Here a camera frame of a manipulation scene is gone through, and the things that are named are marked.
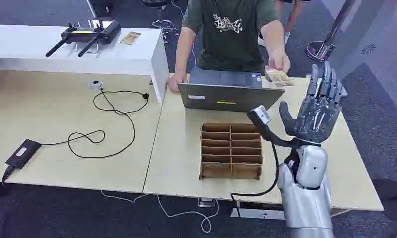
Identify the person's right hand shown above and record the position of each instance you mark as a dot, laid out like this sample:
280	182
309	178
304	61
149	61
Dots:
176	82

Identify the person's left hand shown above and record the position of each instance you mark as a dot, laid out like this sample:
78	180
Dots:
279	60

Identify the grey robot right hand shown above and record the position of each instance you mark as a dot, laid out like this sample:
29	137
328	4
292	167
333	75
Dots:
315	115

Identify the stack of printed cards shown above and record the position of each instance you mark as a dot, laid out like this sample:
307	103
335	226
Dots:
279	78

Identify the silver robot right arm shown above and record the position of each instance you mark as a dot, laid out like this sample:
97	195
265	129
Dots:
307	200

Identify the standing person's legs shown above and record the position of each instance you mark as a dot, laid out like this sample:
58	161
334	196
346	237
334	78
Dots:
295	14

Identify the grey laptop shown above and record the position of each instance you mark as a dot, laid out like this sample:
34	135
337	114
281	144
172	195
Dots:
228	97

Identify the person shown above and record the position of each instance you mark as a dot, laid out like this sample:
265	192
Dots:
229	36

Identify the black chair base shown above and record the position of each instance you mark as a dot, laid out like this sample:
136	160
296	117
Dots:
164	26

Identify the printed card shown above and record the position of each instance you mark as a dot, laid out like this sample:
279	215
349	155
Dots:
130	38

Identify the small white round device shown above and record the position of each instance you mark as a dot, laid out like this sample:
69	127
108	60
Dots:
96	85

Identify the wooden slotted card box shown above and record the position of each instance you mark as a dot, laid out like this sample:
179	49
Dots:
231	151

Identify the white display stand panel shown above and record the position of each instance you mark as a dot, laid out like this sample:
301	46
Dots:
363	29

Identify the black remote controller with antennas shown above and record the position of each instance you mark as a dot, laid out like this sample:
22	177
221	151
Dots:
90	33

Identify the white desk shelf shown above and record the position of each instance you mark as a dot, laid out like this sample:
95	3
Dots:
70	56

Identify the white desk foot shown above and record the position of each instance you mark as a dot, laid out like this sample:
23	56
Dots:
257	214

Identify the black power adapter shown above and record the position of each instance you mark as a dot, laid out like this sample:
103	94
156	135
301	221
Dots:
22	153

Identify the chrome stanchion post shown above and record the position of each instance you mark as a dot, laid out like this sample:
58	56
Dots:
321	47

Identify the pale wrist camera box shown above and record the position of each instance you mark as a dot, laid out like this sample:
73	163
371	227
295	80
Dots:
261	115

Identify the black chair frame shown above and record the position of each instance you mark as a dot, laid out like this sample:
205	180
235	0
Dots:
101	7

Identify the metal bracket under desk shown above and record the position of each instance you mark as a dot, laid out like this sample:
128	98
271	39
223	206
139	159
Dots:
206	203

